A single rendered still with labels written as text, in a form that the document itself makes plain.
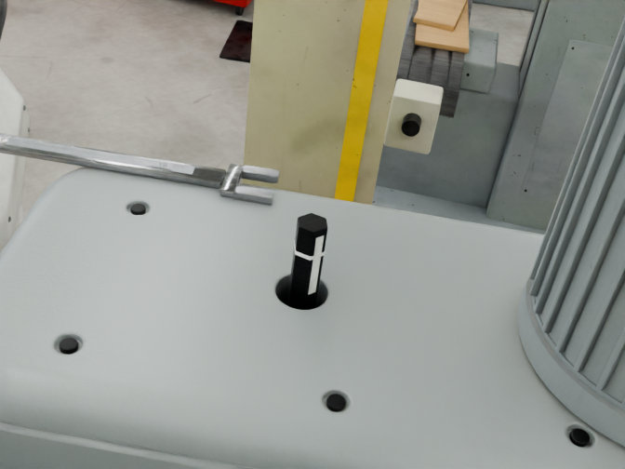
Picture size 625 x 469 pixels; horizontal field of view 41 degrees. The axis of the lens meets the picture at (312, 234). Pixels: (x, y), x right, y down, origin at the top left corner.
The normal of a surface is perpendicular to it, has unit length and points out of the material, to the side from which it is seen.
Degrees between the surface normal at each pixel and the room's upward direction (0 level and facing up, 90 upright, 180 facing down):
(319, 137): 90
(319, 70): 90
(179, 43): 0
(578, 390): 90
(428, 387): 0
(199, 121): 0
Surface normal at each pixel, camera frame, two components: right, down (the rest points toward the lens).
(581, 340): -0.87, 0.22
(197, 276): 0.11, -0.77
